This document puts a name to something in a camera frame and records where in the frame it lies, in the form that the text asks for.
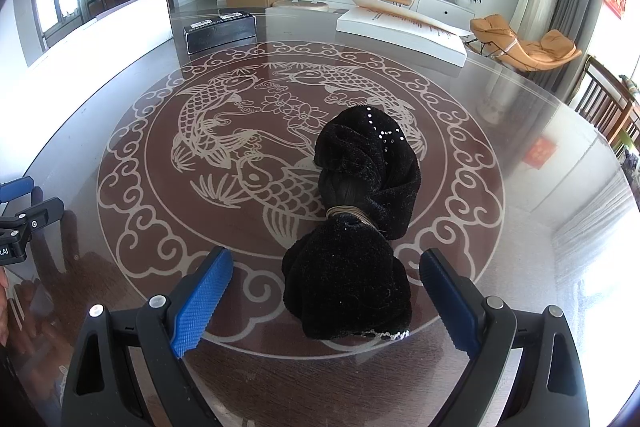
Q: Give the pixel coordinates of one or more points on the wooden dining chair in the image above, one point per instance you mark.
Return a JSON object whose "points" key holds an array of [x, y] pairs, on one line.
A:
{"points": [[607, 103]]}

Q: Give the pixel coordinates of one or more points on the black velvet scrunchie bundle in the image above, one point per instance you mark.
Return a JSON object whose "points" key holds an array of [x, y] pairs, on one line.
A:
{"points": [[342, 278]]}

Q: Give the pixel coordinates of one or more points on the white storage box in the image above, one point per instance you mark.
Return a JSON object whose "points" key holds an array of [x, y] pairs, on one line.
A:
{"points": [[37, 99]]}

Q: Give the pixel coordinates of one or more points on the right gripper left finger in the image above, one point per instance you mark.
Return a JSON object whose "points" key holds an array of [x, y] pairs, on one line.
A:
{"points": [[101, 386]]}

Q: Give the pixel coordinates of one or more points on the white flat box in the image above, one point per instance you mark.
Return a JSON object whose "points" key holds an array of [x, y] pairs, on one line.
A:
{"points": [[406, 28]]}

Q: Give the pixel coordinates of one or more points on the black rectangular box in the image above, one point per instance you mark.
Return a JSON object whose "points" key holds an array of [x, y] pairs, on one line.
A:
{"points": [[219, 30]]}

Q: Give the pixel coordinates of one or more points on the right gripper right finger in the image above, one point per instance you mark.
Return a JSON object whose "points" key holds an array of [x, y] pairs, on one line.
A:
{"points": [[548, 388]]}

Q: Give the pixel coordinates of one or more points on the orange lounge chair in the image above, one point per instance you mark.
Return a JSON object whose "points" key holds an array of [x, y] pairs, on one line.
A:
{"points": [[494, 38]]}

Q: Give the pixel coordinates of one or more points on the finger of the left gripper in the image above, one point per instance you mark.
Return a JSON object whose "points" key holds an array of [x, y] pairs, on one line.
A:
{"points": [[41, 215], [16, 188]]}

